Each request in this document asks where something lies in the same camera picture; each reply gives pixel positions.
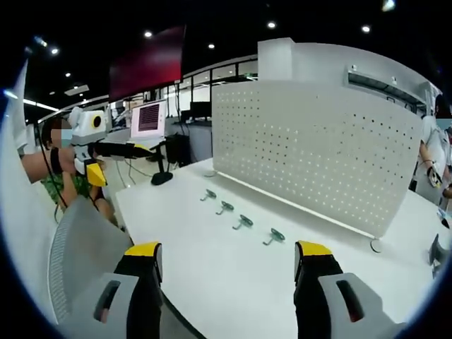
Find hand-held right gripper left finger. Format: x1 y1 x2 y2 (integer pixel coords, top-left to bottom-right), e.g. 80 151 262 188
66 242 167 339

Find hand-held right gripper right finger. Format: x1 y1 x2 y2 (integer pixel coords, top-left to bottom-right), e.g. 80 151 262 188
293 240 408 339

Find white perforated mounting plate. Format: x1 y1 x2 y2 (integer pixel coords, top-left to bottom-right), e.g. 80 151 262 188
203 79 424 254

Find person's left hand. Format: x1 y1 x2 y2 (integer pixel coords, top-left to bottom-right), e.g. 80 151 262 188
58 146 78 174

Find white monitor with pink screen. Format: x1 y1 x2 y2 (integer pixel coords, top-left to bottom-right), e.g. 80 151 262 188
129 100 167 141

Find black monitor stand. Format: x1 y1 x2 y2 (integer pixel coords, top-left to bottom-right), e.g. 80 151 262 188
150 140 174 186

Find black computer tower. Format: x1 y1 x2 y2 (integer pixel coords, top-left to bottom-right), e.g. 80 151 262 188
165 133 192 167

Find grey mesh office chair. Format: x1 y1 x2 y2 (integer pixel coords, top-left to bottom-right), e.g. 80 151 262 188
47 196 135 326

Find person's white shirt sleeve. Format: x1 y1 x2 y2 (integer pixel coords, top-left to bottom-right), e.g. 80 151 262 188
0 59 42 283

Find large dark red screen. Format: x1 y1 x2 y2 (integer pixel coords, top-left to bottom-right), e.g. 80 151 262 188
108 24 187 102

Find black computer monitor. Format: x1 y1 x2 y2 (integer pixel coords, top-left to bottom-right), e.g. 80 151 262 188
189 101 213 120

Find group of ceiling spot lights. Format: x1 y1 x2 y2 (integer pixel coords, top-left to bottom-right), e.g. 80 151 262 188
49 0 397 81

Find white square column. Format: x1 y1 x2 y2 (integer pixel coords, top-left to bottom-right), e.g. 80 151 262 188
257 38 297 83

